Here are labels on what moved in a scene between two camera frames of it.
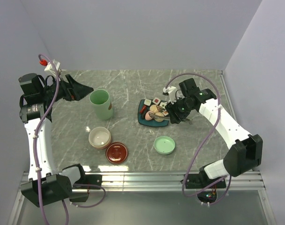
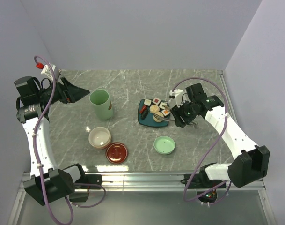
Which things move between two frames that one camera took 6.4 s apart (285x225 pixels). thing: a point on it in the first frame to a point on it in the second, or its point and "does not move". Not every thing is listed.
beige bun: (153, 108) does not move
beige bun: (160, 114) does not move
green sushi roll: (163, 104) does not move
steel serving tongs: (165, 118) to (194, 123)
